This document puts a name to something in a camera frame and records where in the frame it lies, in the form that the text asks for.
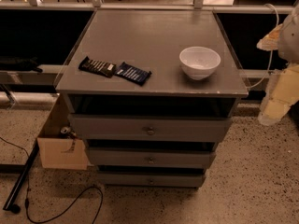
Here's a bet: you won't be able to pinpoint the white bowl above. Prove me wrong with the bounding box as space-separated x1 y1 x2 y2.
179 47 221 80

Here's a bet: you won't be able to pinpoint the black metal floor bar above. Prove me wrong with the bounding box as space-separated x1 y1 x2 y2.
0 143 39 214

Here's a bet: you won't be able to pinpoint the white hanging cable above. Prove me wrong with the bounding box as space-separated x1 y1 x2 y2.
246 3 280 90

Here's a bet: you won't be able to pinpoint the black object on ledge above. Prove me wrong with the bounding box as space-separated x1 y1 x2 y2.
0 57 43 73

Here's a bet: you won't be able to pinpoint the cardboard box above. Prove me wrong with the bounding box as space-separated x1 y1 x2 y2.
36 96 90 170

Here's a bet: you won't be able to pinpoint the brown snack bar wrapper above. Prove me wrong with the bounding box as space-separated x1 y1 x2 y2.
78 57 116 78

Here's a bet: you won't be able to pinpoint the grey top drawer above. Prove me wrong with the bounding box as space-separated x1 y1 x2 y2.
68 114 232 143

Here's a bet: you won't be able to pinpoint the black floor cable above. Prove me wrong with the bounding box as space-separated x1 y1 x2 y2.
0 136 105 224

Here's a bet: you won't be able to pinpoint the blue snack bar wrapper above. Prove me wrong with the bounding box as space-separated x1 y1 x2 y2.
115 63 151 86

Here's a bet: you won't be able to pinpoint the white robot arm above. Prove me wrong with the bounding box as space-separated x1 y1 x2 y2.
257 6 299 126

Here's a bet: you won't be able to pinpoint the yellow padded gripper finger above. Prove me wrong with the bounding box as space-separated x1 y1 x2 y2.
258 63 299 126

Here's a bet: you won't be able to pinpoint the grey drawer cabinet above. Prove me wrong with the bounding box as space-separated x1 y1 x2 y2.
56 10 248 175

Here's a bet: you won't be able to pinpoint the metal can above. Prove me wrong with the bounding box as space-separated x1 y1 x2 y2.
60 126 71 136

